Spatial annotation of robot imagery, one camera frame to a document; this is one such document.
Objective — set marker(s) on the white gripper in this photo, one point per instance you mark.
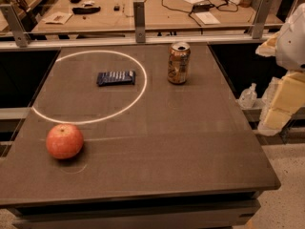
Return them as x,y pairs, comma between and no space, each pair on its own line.
292,45

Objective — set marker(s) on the dark blue rxbar wrapper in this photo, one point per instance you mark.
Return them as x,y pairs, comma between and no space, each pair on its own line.
115,78

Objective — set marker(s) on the red apple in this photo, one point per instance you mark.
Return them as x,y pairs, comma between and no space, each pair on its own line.
64,141

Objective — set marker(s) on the clear plastic bottle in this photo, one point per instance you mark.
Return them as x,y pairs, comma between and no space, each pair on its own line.
248,97

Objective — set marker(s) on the white paper card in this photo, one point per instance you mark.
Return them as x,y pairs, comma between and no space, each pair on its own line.
206,18

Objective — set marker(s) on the orange soda can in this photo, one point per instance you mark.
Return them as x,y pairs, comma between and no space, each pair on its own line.
179,58

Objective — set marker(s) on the black power adapter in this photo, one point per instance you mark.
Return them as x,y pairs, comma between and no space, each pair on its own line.
202,7

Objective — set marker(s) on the wooden back table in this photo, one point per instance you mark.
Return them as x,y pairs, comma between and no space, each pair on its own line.
160,15

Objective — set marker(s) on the small black cube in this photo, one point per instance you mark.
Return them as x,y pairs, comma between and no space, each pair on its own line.
116,7

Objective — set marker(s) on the black flat tool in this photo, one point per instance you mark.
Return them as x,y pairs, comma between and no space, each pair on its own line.
86,10

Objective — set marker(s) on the tan paper envelope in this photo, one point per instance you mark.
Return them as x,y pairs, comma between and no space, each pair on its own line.
59,18

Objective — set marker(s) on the right metal bracket post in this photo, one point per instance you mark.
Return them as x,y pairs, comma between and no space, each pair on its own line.
260,18

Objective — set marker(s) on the metal bracket post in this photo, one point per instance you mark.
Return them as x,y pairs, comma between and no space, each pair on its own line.
139,21
20,36
260,18

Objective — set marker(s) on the middle metal bracket post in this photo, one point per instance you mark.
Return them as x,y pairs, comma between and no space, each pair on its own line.
139,21

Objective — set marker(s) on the left metal bracket post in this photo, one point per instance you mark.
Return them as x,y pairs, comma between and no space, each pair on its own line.
20,36

